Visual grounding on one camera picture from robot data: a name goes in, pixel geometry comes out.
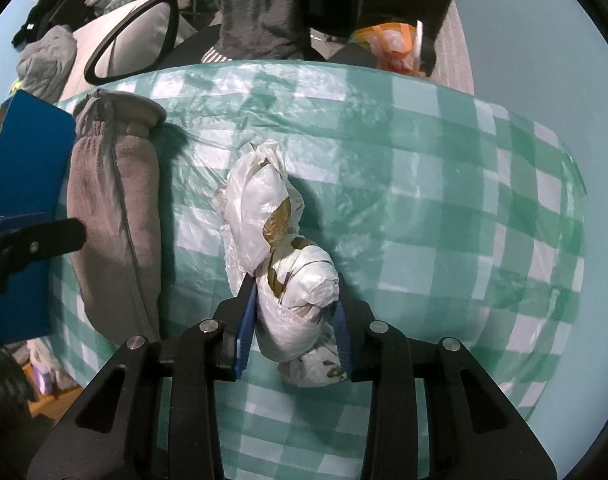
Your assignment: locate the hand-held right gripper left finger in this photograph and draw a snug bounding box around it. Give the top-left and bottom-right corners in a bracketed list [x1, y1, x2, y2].
[28, 275, 259, 480]

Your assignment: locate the bed with white sheet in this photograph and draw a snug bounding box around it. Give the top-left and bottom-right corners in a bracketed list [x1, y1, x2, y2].
[58, 0, 219, 103]

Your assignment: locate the orange snack packet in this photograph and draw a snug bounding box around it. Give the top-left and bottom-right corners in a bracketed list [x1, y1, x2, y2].
[351, 22, 425, 76]

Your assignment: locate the grey duvet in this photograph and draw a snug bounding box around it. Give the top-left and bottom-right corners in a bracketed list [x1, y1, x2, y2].
[16, 25, 79, 103]

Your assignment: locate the white plastic bag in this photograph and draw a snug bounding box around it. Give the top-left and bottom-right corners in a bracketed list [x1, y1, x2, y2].
[214, 139, 341, 388]

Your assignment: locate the grey towel with striped hem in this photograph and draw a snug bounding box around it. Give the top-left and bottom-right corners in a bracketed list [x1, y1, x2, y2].
[196, 0, 312, 63]

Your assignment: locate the green checkered plastic tablecloth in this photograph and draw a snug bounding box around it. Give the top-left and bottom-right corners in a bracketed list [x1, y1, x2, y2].
[48, 60, 587, 480]

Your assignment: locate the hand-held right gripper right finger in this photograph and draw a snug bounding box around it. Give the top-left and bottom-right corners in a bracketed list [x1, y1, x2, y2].
[329, 272, 557, 480]

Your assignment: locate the grey fleece pouch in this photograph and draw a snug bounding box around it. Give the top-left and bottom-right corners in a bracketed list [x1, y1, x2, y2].
[66, 88, 167, 343]

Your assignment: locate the blue cardboard box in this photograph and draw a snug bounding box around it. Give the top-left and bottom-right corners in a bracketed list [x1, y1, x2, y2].
[0, 89, 77, 346]

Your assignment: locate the black clothes pile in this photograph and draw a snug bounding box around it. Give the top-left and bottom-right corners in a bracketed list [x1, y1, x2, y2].
[11, 0, 87, 46]

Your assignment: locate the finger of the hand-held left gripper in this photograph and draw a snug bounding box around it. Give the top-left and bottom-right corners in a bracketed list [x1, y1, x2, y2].
[0, 212, 88, 297]

